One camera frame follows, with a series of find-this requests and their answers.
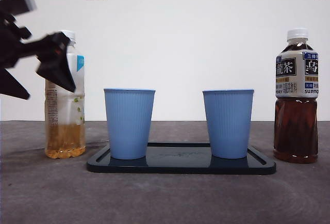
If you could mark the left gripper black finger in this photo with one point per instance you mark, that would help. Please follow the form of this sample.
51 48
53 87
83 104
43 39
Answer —
13 84
56 71

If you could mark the pale label green tea bottle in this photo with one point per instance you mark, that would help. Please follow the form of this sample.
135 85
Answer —
65 136

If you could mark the dark oolong tea bottle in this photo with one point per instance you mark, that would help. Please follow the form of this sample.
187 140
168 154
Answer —
295 131

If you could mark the blue ribbed cup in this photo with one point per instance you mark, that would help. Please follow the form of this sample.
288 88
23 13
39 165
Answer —
129 123
228 123

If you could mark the dark blue tray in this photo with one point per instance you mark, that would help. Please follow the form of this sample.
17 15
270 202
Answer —
178 163

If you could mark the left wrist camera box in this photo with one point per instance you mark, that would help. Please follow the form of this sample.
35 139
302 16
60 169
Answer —
29 2

